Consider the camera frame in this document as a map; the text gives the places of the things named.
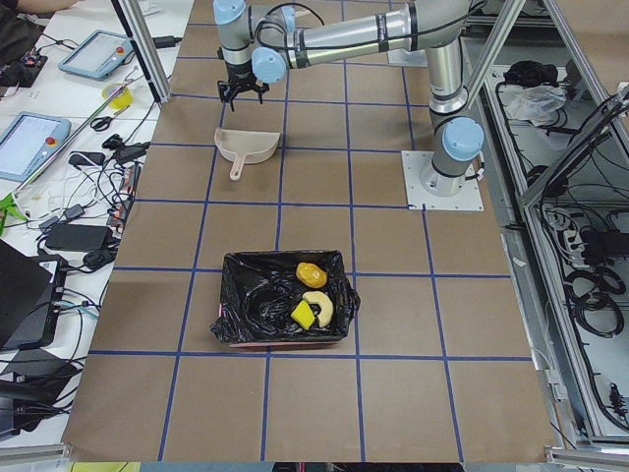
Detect beige plastic dustpan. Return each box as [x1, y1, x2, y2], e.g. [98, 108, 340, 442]
[214, 128, 281, 181]

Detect black power brick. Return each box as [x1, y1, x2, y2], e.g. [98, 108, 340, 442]
[45, 224, 114, 252]

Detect aluminium frame post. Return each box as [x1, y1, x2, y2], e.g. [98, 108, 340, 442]
[111, 0, 172, 104]

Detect black handled scissors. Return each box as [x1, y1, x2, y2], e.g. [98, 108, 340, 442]
[89, 109, 124, 133]

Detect near teach pendant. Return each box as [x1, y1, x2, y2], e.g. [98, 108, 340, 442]
[1, 112, 72, 182]

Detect yellow tape roll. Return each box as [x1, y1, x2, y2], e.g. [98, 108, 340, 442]
[101, 84, 133, 110]

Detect black power adapter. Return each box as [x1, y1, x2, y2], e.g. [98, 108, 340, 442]
[152, 35, 183, 49]

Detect black lined trash bin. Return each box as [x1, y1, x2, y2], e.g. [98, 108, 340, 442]
[210, 250, 361, 347]

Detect far teach pendant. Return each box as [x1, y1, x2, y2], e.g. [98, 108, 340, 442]
[58, 29, 134, 80]

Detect black laptop computer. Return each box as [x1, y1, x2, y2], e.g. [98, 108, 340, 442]
[1, 242, 68, 351]

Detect green yellow sponge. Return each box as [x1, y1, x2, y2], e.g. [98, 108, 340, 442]
[290, 300, 315, 330]

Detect white crumpled cloth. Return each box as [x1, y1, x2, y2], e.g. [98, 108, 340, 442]
[505, 85, 566, 127]

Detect black braided left cable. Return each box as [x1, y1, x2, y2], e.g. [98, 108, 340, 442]
[253, 2, 327, 50]

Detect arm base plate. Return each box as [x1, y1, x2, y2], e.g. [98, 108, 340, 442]
[401, 150, 485, 211]
[387, 49, 428, 68]

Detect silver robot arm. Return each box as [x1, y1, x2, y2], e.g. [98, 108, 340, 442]
[212, 1, 485, 198]

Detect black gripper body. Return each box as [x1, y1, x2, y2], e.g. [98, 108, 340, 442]
[217, 47, 269, 97]

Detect orange yellow ball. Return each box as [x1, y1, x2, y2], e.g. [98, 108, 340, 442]
[296, 263, 328, 289]

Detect teach pendant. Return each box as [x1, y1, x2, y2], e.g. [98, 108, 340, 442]
[58, 29, 134, 80]
[1, 112, 72, 182]

